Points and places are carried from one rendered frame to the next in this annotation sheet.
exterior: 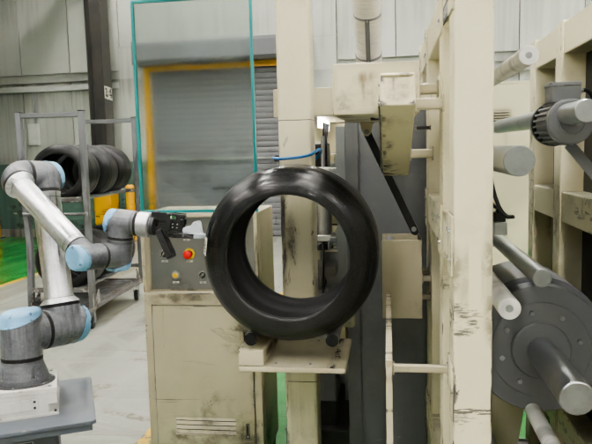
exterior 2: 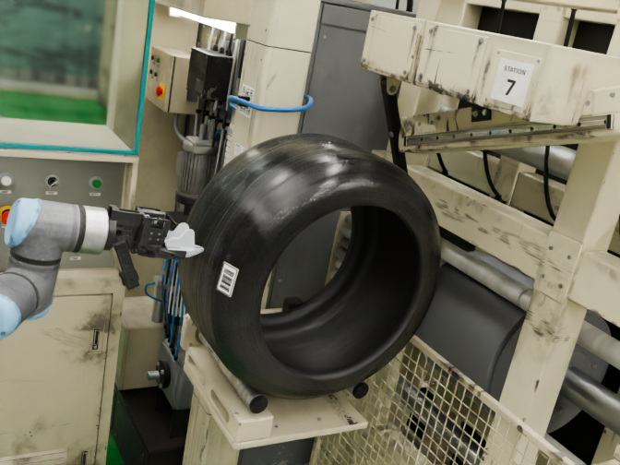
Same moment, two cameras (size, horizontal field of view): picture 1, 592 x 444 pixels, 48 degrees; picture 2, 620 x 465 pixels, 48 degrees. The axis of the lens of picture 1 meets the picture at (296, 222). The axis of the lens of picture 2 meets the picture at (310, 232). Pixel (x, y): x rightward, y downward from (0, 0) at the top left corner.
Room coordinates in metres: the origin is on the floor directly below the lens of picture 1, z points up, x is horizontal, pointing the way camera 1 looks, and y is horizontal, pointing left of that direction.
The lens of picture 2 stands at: (1.13, 1.03, 1.78)
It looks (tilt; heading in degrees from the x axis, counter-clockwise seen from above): 18 degrees down; 320
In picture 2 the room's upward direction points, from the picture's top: 11 degrees clockwise
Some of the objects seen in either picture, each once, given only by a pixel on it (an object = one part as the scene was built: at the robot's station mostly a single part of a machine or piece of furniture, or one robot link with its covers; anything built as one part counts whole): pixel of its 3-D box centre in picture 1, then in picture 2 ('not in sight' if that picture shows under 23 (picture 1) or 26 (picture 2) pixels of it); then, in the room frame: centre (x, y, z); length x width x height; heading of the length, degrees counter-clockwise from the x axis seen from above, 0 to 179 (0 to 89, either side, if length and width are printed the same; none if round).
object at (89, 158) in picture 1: (86, 215); not in sight; (6.38, 2.02, 0.96); 1.36 x 0.71 x 1.92; 169
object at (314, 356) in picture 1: (299, 353); (272, 394); (2.37, 0.00, 0.80); 0.37 x 0.36 x 0.02; 82
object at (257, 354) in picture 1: (261, 343); (225, 387); (2.39, 0.14, 0.84); 0.36 x 0.09 x 0.06; 172
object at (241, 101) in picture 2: (297, 156); (269, 101); (2.62, -0.01, 1.52); 0.19 x 0.19 x 0.06; 82
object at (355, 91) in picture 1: (376, 96); (478, 65); (2.20, -0.27, 1.71); 0.61 x 0.25 x 0.15; 172
